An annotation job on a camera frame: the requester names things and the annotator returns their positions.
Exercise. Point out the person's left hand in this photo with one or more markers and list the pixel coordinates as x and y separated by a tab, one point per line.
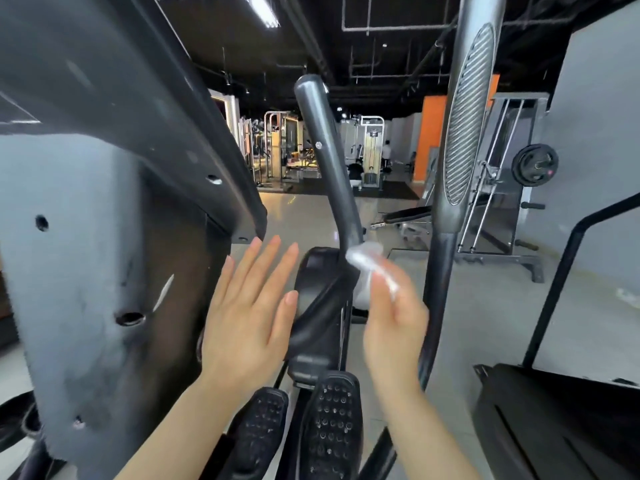
245	325

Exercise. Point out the person's right hand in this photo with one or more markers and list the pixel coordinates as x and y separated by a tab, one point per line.
395	340

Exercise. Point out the white wet wipe sheet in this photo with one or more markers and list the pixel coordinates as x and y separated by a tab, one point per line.
362	257

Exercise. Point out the person's right forearm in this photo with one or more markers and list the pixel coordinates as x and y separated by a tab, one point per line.
420	440

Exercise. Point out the white gym machine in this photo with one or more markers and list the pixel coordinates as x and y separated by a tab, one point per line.
372	150

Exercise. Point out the weight bench rack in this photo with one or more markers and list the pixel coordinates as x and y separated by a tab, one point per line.
535	165

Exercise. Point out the glossy black treadmill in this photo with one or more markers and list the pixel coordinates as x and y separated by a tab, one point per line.
550	425

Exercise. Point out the long ceiling tube light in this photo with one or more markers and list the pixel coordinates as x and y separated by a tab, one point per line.
262	10

